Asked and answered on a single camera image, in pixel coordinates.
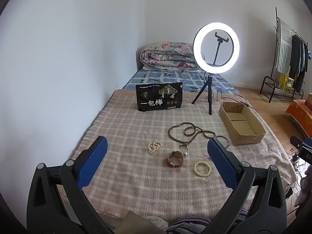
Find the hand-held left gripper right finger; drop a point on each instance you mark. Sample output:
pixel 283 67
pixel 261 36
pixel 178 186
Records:
pixel 223 165

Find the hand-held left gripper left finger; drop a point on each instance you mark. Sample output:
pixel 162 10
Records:
pixel 93 160

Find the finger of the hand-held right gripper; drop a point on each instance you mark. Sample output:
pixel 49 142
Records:
pixel 296 141

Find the dark blue bangle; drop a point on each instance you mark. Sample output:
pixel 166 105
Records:
pixel 228 142

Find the cardboard box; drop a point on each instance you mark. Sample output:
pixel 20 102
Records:
pixel 243 126

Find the orange patterned cloth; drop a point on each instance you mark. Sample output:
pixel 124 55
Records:
pixel 299 114

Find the pink plaid blanket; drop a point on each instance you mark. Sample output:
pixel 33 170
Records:
pixel 136 175

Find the yellow box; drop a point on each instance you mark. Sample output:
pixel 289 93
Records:
pixel 286 81

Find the black metal clothes rack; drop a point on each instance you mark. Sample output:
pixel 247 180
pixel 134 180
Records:
pixel 264 87

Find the person's striped clothing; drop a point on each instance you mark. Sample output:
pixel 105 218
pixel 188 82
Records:
pixel 187 226

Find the black tripod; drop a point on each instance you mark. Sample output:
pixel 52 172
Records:
pixel 210 95

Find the olive cloth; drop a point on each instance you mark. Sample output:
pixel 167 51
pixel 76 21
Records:
pixel 136 223

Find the dark hanging clothes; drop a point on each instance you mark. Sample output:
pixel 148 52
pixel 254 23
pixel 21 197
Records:
pixel 298 61

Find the black snack bag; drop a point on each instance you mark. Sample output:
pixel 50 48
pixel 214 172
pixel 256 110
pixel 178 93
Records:
pixel 158 97

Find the striped hanging cloth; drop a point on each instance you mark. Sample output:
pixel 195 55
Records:
pixel 284 48

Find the blue patterned bed sheet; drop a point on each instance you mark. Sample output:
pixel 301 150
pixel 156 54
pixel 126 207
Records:
pixel 175 78

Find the black phone holder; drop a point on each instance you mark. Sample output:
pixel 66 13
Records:
pixel 217 51

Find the folded floral quilt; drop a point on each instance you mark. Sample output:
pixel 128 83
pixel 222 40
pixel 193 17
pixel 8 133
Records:
pixel 168 57

